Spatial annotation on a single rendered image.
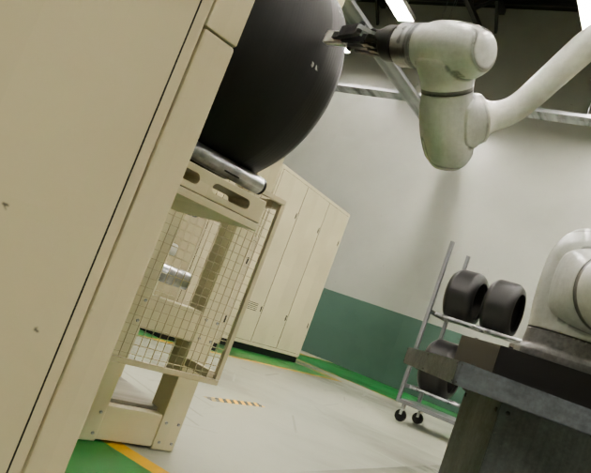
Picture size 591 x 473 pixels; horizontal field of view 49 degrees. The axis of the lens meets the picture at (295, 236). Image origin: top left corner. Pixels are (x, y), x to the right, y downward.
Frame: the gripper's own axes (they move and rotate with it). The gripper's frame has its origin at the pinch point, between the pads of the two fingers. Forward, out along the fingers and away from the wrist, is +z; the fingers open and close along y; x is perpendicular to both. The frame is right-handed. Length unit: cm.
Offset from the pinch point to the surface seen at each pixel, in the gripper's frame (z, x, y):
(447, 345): 241, 71, -492
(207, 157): 12.6, 37.1, 8.9
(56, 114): -50, 45, 67
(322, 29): 5.0, -1.3, 1.1
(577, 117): 389, -312, -784
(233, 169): 12.6, 36.8, 1.0
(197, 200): 9.0, 47.2, 8.7
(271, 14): 5.2, 3.6, 15.1
